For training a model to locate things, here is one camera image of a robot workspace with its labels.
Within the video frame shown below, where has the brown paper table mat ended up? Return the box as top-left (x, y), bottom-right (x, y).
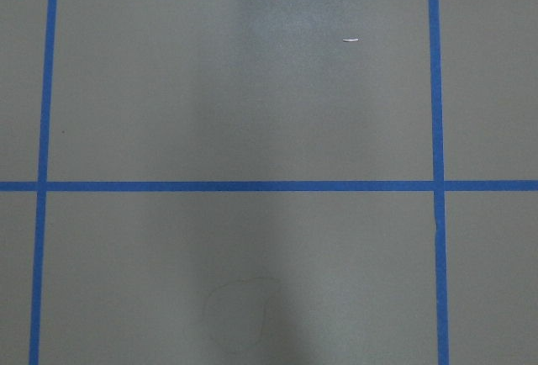
top-left (1, 0), bottom-right (537, 364)

